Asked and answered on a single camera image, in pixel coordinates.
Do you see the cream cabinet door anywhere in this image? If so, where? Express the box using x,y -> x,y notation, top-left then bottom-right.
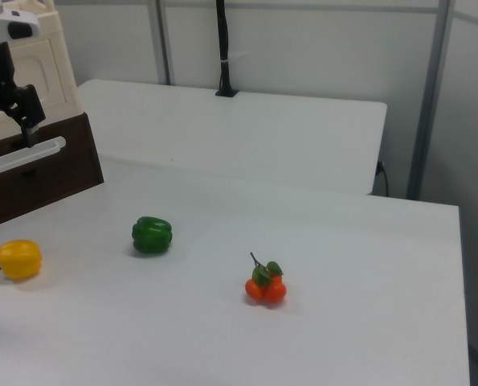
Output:
6,36 -> 70,110

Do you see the black wall cable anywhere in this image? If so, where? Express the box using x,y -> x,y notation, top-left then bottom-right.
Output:
376,160 -> 390,198

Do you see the black camera pole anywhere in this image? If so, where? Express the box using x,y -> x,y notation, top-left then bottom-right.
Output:
214,0 -> 240,99

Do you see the green bell pepper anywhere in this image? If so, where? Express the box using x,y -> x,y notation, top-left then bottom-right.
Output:
131,216 -> 174,256

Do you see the thick grey partition post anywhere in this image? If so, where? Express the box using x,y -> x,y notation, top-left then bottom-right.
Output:
406,0 -> 456,201

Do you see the thin grey partition post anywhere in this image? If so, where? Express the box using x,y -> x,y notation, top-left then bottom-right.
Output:
149,0 -> 172,86

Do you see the orange tomato cluster with leaves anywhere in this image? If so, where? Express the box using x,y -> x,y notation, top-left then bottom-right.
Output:
244,252 -> 288,305

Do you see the cream toy cabinet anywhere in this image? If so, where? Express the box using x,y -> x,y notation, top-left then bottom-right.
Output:
0,0 -> 88,126

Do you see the clear plastic tray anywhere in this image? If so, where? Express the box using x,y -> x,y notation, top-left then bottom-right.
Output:
0,110 -> 105,232

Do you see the yellow bell pepper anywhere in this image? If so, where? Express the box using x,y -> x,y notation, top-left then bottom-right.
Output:
0,239 -> 43,281

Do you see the white side table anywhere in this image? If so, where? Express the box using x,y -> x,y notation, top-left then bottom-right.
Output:
76,78 -> 388,196

